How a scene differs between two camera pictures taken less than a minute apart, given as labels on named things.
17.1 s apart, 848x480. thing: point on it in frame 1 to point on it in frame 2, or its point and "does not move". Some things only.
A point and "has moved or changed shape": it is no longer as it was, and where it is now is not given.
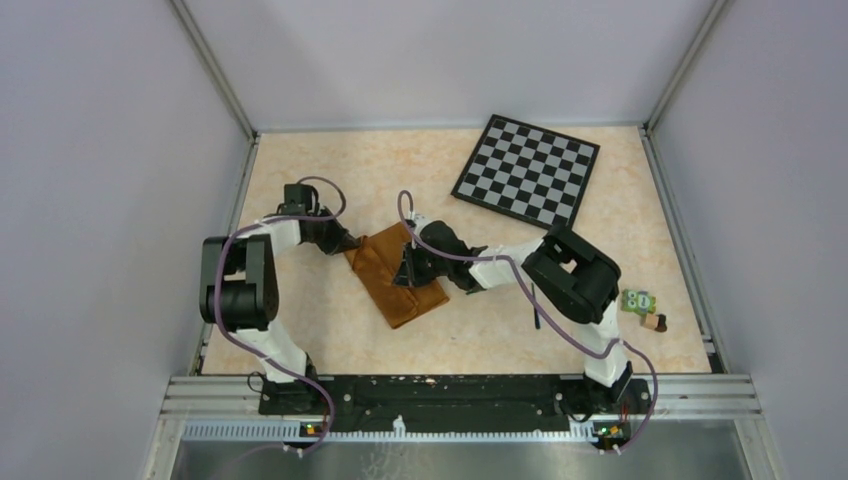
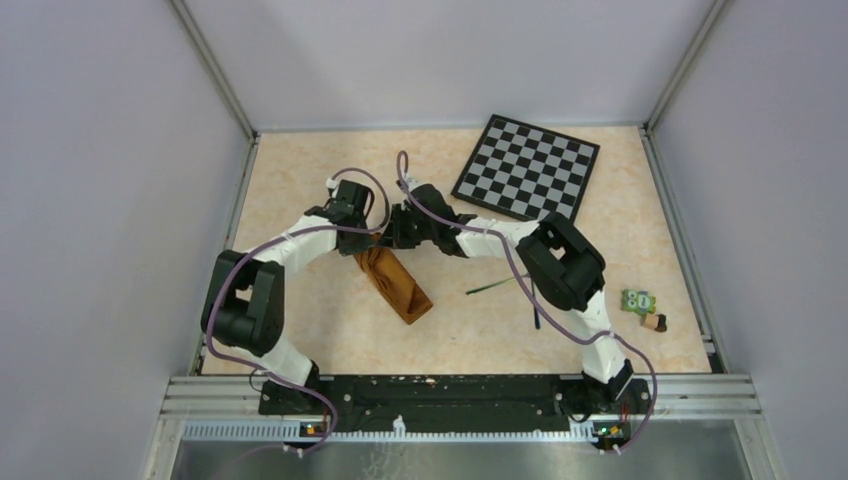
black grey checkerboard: x=529 y=173 does not move
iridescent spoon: x=536 y=316 does not move
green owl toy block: x=638 y=301 does not move
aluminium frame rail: x=211 y=397 does not move
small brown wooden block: x=656 y=322 does not move
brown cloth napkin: x=374 y=263 has moved or changed shape
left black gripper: x=340 y=239 to x=361 y=245
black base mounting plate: x=439 y=403 does not move
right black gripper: x=408 y=274 to x=398 y=215
